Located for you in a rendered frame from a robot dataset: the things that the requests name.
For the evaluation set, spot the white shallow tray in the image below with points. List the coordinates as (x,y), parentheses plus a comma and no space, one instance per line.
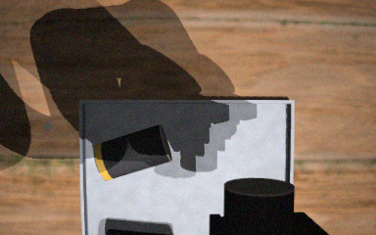
(211,142)

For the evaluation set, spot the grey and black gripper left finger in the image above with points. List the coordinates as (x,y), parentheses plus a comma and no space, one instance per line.
(218,225)

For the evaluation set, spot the black battery with gold end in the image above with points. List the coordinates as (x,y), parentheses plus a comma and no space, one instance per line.
(132,152)
(259,206)
(123,232)

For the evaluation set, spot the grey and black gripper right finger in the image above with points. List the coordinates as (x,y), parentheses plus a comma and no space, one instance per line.
(304,225)

